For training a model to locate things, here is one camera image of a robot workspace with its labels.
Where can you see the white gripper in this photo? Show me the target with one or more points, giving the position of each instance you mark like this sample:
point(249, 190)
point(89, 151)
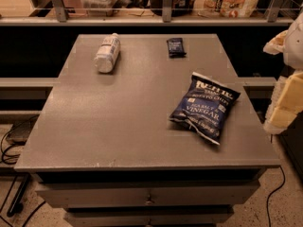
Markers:
point(294, 46)

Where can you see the blue chip bag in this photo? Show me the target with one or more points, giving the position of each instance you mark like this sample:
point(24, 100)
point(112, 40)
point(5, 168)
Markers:
point(205, 107)

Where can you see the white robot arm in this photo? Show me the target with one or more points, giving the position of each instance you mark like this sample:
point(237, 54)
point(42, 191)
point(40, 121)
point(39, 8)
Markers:
point(290, 43)

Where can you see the colourful snack bag on shelf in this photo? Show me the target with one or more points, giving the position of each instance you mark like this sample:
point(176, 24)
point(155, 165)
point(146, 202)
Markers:
point(228, 8)

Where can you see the white plastic bottle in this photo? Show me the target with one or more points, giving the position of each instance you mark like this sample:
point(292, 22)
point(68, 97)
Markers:
point(105, 59)

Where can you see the small dark blue snack packet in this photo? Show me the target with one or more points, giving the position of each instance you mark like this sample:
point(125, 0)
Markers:
point(175, 47)

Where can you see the lower grey drawer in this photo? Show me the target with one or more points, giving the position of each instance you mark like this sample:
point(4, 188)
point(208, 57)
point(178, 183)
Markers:
point(149, 217)

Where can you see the grey drawer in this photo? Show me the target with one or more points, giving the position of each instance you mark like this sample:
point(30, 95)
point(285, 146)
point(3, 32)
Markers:
point(149, 217)
point(95, 195)

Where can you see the upper grey drawer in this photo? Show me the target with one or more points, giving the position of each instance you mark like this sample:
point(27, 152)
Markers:
point(95, 195)

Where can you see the black power adapter on floor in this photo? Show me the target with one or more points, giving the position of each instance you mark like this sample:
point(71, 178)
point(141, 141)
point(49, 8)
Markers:
point(19, 133)

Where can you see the grey metal shelf rail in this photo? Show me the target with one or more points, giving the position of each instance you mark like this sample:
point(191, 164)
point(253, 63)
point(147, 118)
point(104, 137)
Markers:
point(134, 13)

